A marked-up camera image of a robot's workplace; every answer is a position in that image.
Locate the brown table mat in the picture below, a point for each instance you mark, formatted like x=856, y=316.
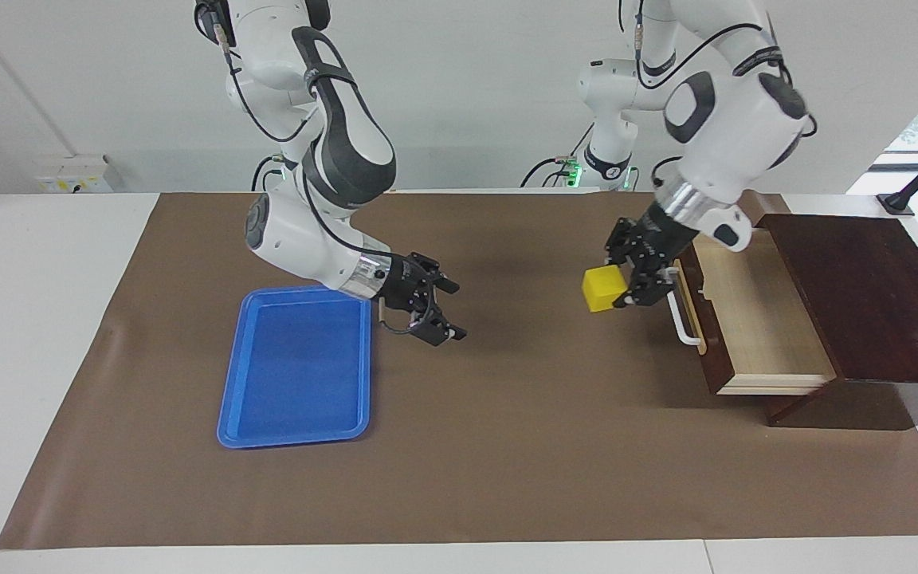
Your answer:
x=507, y=446

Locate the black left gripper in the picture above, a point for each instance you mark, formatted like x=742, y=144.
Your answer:
x=661, y=239

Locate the blue plastic tray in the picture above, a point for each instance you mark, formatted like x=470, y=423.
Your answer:
x=300, y=375

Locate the white wall power socket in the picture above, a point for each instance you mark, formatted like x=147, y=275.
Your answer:
x=68, y=175

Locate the dark wooden drawer cabinet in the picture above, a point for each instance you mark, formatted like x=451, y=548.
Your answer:
x=865, y=303

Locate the yellow cube block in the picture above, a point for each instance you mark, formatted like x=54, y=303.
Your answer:
x=602, y=288

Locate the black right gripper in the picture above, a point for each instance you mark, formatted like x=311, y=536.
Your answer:
x=405, y=283

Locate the wooden drawer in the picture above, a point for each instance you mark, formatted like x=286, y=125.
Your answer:
x=754, y=319

